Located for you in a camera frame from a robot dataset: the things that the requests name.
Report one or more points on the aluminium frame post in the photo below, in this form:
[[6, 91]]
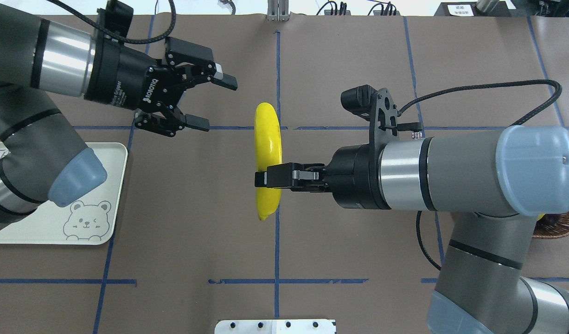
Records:
[[278, 10]]

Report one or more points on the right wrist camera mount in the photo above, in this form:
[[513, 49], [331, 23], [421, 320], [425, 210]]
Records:
[[381, 112]]

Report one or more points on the black label box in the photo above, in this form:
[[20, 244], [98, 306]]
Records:
[[467, 9]]

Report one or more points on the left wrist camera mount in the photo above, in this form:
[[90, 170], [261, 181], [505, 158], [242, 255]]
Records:
[[116, 17]]

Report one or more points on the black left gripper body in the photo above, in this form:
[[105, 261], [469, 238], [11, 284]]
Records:
[[122, 76]]

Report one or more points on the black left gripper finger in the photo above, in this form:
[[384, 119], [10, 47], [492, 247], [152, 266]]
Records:
[[193, 64], [167, 120]]

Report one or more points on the steel cup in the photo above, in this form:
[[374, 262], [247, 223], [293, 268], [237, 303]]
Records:
[[486, 6]]

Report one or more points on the white metal base plate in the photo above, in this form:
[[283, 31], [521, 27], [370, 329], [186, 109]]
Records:
[[276, 326]]

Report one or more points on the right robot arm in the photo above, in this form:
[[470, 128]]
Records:
[[495, 184]]

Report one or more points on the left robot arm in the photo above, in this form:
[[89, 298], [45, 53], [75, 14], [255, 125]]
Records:
[[47, 159]]

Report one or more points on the brown wicker basket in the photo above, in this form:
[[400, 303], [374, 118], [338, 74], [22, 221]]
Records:
[[552, 226]]

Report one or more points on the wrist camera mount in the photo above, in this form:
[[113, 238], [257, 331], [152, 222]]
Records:
[[381, 112], [116, 17]]

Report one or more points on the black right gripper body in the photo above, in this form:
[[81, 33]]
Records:
[[356, 176]]

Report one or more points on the yellow banana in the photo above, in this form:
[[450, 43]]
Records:
[[268, 150]]

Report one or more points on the white bear serving tray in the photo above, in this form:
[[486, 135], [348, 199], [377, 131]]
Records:
[[90, 220]]

